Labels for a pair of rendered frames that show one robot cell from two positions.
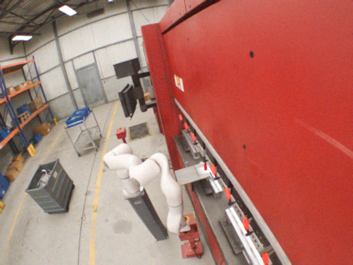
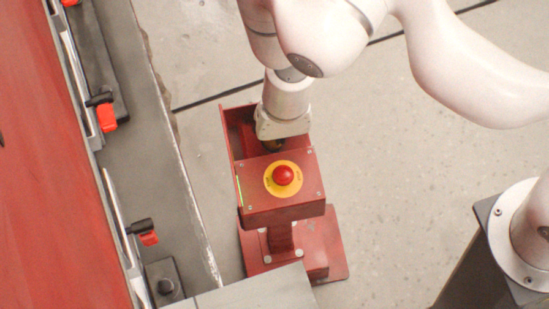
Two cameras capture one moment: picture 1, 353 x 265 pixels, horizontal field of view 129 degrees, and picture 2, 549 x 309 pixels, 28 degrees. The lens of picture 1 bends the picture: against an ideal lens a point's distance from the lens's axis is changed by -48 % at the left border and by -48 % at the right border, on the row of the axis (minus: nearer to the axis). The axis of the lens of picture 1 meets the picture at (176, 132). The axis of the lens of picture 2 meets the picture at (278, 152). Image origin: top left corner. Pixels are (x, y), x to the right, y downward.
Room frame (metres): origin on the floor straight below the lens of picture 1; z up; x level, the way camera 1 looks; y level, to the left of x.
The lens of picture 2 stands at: (1.24, -0.01, 2.73)
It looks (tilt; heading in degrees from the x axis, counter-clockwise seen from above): 72 degrees down; 173
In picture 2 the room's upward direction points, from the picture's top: 4 degrees counter-clockwise
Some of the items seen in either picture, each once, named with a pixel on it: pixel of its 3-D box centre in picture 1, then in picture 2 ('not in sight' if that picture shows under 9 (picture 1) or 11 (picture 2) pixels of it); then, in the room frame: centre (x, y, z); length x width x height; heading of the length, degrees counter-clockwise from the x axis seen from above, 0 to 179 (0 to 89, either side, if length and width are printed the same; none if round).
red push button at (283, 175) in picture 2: not in sight; (283, 176); (0.65, 0.07, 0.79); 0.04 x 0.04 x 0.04
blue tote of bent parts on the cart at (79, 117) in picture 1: (75, 120); not in sight; (3.40, 2.43, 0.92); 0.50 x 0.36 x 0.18; 99
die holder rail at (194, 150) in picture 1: (190, 142); not in sight; (1.52, -0.13, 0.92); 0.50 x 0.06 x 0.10; 8
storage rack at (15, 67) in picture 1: (23, 102); not in sight; (5.14, 6.32, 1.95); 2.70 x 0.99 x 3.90; 9
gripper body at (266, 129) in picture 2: (182, 226); (283, 113); (0.55, 0.09, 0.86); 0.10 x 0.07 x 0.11; 90
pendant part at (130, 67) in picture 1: (133, 89); not in sight; (2.16, 0.46, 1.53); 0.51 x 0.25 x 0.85; 178
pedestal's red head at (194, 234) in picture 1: (187, 226); (273, 160); (0.60, 0.06, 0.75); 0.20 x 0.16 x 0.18; 0
